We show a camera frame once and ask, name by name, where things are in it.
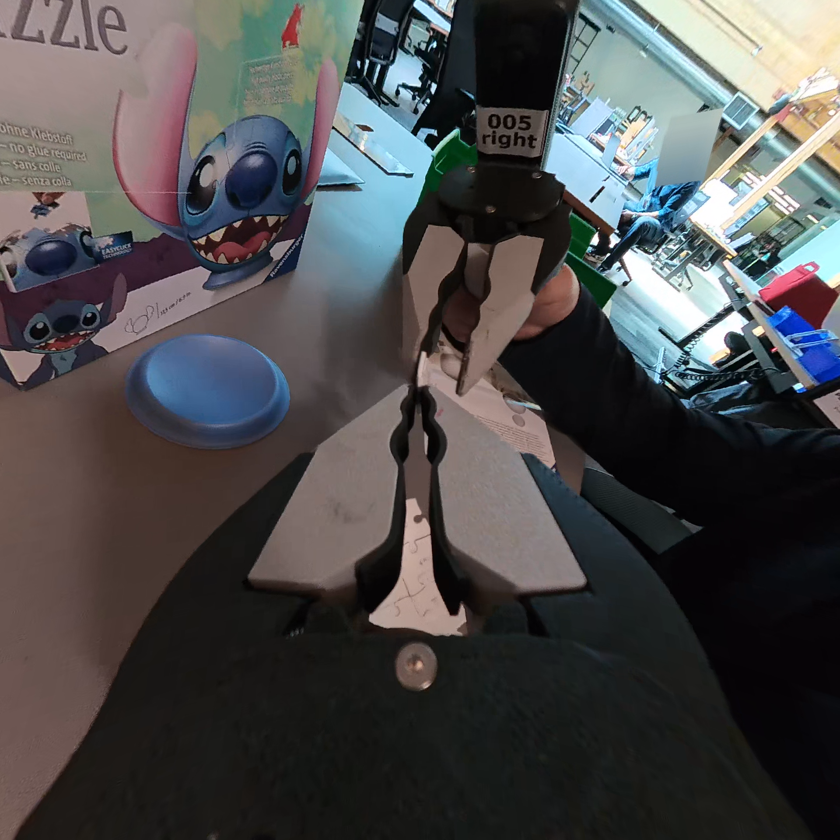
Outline green plastic bin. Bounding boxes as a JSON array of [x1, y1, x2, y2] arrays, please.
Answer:
[[420, 128, 619, 309]]

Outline assembled white puzzle pieces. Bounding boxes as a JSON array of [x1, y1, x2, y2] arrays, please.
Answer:
[[371, 499, 470, 637]]

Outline flat grey sheet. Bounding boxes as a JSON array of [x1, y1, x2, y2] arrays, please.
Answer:
[[328, 112, 416, 191]]

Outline blue round plastic stand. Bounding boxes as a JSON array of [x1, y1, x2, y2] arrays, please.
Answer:
[[125, 335, 291, 450]]

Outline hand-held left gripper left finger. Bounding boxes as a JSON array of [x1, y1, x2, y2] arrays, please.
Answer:
[[248, 384, 417, 614]]

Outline person's right forearm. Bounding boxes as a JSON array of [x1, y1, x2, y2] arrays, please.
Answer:
[[499, 282, 840, 532]]

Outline black coiled cable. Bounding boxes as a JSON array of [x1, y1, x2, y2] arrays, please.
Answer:
[[656, 341, 778, 398]]

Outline blue storage bin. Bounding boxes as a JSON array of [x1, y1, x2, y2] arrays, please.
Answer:
[[768, 305, 840, 388]]

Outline white printed puzzle bag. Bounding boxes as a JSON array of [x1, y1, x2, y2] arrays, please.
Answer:
[[430, 371, 559, 470]]

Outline cartoon print puzzle box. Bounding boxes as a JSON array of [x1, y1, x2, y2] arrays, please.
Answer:
[[0, 0, 365, 391]]

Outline red plastic box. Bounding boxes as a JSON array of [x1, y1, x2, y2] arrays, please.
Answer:
[[758, 261, 840, 315]]

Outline dark cloth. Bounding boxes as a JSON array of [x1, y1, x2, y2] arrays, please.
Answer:
[[656, 512, 840, 840]]

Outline person's right hand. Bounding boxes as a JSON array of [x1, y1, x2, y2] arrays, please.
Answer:
[[441, 266, 581, 382]]

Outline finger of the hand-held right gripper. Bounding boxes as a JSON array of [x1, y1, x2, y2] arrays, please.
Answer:
[[456, 236, 547, 396], [402, 223, 468, 385]]

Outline black office chair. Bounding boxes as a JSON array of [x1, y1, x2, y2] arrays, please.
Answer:
[[351, 0, 421, 106], [410, 0, 476, 142]]

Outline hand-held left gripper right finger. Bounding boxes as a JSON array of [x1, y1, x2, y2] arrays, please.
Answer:
[[420, 386, 588, 616]]

